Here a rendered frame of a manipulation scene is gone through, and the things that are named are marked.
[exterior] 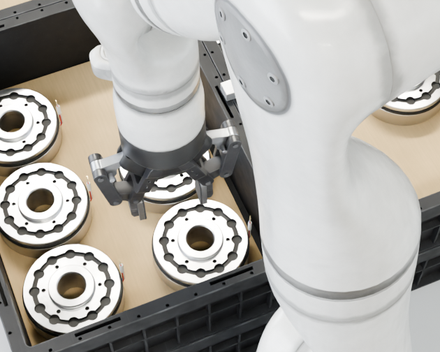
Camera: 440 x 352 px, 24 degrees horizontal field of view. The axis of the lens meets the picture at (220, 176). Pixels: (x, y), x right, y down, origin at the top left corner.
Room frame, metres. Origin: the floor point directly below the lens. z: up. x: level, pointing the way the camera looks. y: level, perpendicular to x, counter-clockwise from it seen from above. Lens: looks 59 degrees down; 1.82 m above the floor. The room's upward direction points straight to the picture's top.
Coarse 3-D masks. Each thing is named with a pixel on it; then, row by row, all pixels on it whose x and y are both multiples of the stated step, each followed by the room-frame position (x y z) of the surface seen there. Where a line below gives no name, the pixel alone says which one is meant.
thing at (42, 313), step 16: (48, 256) 0.47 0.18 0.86; (64, 256) 0.48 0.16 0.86; (80, 256) 0.48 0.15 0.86; (96, 256) 0.47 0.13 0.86; (32, 272) 0.46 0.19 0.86; (48, 272) 0.46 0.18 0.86; (96, 272) 0.46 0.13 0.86; (112, 272) 0.46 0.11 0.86; (32, 288) 0.44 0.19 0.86; (96, 288) 0.44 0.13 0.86; (112, 288) 0.44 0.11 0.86; (32, 304) 0.42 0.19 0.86; (48, 304) 0.42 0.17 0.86; (96, 304) 0.42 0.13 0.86; (112, 304) 0.42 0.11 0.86; (48, 320) 0.40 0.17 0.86; (64, 320) 0.40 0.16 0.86; (80, 320) 0.40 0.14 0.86; (96, 320) 0.40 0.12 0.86
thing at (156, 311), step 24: (0, 24) 0.73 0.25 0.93; (24, 24) 0.73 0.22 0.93; (216, 72) 0.66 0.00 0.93; (216, 96) 0.63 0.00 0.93; (240, 120) 0.60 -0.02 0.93; (0, 288) 0.41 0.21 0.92; (192, 288) 0.41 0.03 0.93; (216, 288) 0.41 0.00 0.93; (240, 288) 0.41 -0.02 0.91; (0, 312) 0.38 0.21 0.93; (144, 312) 0.38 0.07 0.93; (168, 312) 0.38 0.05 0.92; (72, 336) 0.36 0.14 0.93; (96, 336) 0.36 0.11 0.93; (120, 336) 0.37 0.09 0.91
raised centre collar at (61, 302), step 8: (56, 272) 0.45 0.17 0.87; (64, 272) 0.45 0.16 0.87; (72, 272) 0.45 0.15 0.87; (80, 272) 0.45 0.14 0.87; (88, 272) 0.45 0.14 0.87; (56, 280) 0.44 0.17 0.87; (88, 280) 0.44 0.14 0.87; (48, 288) 0.43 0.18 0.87; (56, 288) 0.44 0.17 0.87; (88, 288) 0.43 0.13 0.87; (56, 296) 0.43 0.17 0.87; (80, 296) 0.43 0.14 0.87; (88, 296) 0.43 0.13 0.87; (56, 304) 0.42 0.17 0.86; (64, 304) 0.42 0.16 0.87; (72, 304) 0.42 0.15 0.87; (80, 304) 0.42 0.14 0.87
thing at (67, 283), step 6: (72, 276) 0.45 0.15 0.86; (60, 282) 0.45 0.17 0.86; (66, 282) 0.45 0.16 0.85; (72, 282) 0.45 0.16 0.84; (78, 282) 0.45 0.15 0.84; (84, 282) 0.45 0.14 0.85; (60, 288) 0.44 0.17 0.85; (66, 288) 0.45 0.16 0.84; (84, 288) 0.45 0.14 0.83; (60, 294) 0.44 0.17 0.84
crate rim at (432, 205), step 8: (208, 48) 0.70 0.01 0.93; (216, 48) 0.70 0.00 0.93; (216, 56) 0.68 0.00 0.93; (216, 64) 0.67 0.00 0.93; (224, 64) 0.67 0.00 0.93; (224, 72) 0.66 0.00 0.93; (224, 80) 0.65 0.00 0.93; (424, 200) 0.50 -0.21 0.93; (432, 200) 0.50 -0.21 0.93; (424, 208) 0.49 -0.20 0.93; (432, 208) 0.49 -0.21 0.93; (424, 216) 0.49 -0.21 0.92; (432, 216) 0.50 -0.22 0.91
